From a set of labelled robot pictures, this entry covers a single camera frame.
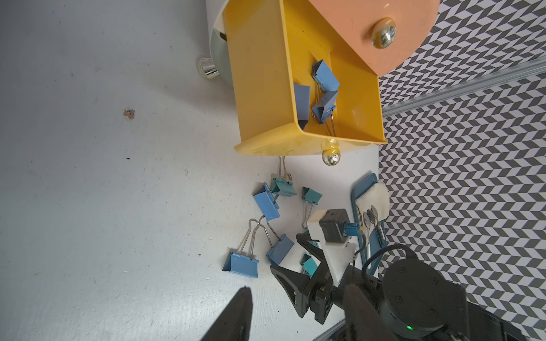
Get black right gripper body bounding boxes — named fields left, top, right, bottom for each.
left=314, top=258, right=469, bottom=340

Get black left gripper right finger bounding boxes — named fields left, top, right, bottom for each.
left=343, top=284, right=398, bottom=341

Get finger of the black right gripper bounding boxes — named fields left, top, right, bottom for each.
left=270, top=264, right=318, bottom=318
left=296, top=232, right=328, bottom=277

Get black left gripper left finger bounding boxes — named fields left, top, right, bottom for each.
left=201, top=286, right=253, bottom=341

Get blue binder clip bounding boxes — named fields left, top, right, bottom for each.
left=311, top=91, right=338, bottom=136
left=259, top=215, right=294, bottom=266
left=222, top=219, right=259, bottom=278
left=311, top=60, right=340, bottom=92
left=253, top=183, right=280, bottom=221
left=294, top=84, right=311, bottom=130

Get yellow drawer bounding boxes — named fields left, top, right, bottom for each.
left=223, top=1, right=386, bottom=156

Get green binder clip centre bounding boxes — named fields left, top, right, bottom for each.
left=300, top=254, right=318, bottom=277

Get green binder clip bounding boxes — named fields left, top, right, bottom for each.
left=300, top=254, right=318, bottom=277
left=301, top=187, right=322, bottom=230
left=271, top=156, right=297, bottom=197

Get green binder clip upper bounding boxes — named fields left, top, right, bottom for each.
left=301, top=187, right=322, bottom=230

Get green binder clip top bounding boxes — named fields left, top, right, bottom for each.
left=271, top=156, right=297, bottom=197

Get white round drawer cabinet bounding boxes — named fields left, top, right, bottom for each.
left=197, top=0, right=233, bottom=85

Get teal cutting board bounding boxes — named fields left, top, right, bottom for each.
left=351, top=172, right=390, bottom=264

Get metal spoons on cloth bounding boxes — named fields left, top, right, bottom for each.
left=363, top=205, right=387, bottom=257

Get beige cloth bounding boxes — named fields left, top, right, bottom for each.
left=356, top=182, right=390, bottom=222

